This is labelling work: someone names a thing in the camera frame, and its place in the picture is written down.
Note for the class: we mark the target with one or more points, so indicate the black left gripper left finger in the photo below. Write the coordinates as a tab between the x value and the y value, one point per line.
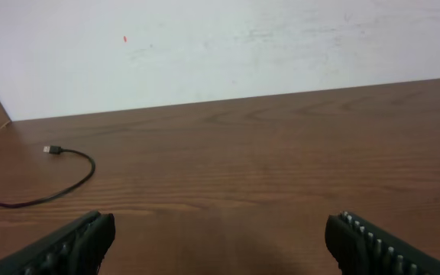
77	248

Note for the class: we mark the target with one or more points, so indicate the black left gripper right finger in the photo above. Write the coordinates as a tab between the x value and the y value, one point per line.
362	248

